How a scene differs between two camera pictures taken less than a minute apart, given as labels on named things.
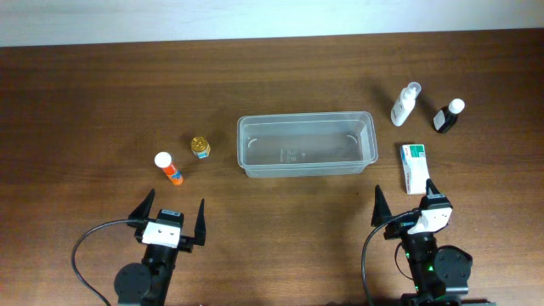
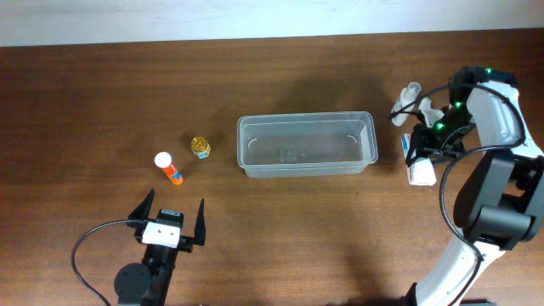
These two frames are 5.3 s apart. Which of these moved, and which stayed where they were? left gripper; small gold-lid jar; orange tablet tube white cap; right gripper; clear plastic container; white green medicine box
Moved: white green medicine box; right gripper
Stayed: left gripper; orange tablet tube white cap; clear plastic container; small gold-lid jar
